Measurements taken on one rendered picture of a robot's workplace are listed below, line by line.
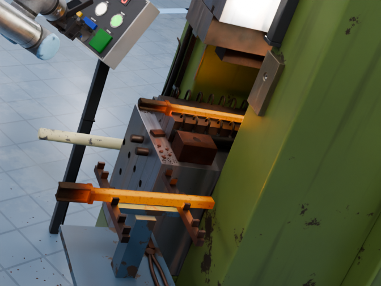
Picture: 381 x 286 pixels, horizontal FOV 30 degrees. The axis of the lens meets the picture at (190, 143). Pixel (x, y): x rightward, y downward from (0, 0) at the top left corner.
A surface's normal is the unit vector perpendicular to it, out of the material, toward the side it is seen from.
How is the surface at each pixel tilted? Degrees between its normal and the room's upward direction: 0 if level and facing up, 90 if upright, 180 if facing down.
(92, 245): 0
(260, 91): 90
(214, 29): 90
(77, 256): 0
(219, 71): 90
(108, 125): 0
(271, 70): 90
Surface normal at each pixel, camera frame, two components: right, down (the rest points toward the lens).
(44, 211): 0.32, -0.84
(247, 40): 0.28, 0.53
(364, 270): -0.91, -0.13
